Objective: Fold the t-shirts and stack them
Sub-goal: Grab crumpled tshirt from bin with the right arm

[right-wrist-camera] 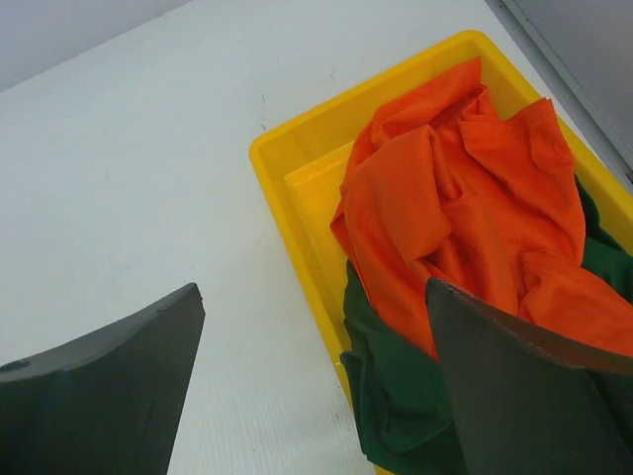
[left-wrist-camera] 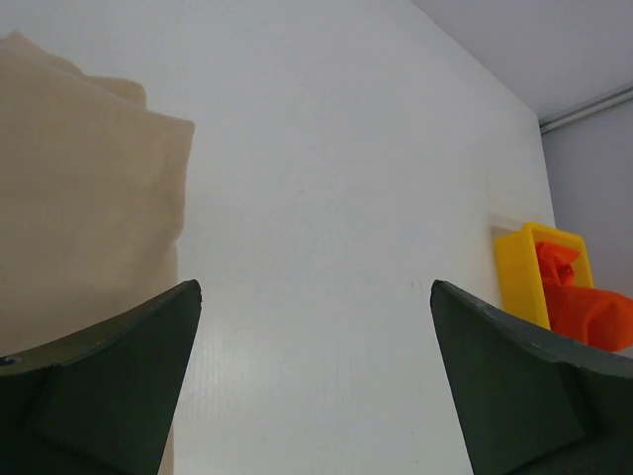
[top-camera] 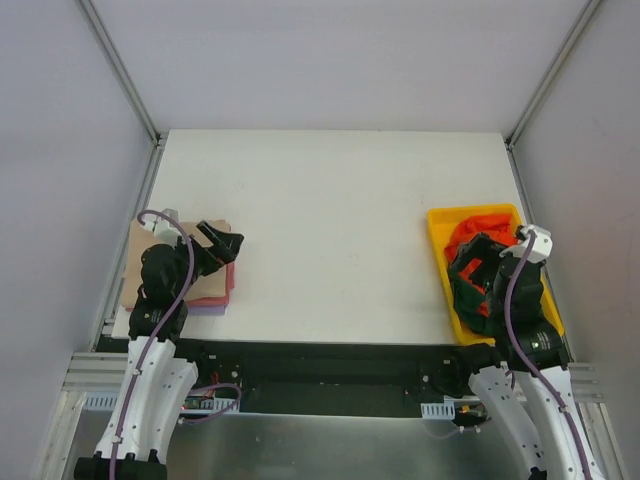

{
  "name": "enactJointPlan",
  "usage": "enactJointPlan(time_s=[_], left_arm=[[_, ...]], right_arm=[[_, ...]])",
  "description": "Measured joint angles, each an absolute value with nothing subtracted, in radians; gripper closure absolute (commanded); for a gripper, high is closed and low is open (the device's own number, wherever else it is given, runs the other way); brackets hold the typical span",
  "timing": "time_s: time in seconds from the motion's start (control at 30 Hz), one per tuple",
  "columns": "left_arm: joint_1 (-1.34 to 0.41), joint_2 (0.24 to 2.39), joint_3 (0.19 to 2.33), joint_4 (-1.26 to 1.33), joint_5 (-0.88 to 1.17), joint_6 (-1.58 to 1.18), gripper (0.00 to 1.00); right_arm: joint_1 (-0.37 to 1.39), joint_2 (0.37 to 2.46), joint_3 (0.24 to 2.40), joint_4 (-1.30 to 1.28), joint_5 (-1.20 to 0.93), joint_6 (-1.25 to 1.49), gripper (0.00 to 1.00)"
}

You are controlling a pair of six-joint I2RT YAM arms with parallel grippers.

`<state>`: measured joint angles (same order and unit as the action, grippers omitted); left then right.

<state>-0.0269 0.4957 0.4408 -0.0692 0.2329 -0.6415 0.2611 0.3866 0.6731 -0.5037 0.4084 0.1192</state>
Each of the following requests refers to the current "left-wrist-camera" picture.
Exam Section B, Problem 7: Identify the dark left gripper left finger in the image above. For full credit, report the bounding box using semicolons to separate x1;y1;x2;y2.
1;280;202;474

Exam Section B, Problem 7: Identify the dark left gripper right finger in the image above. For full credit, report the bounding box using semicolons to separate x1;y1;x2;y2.
430;280;632;474

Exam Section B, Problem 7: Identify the orange t shirt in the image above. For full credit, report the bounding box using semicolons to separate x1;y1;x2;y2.
535;241;632;352

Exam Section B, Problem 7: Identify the yellow plastic bin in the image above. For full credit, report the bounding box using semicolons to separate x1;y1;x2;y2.
494;223;593;330

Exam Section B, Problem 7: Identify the beige folded t shirt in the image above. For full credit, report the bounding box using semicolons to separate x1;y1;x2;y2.
0;30;196;475

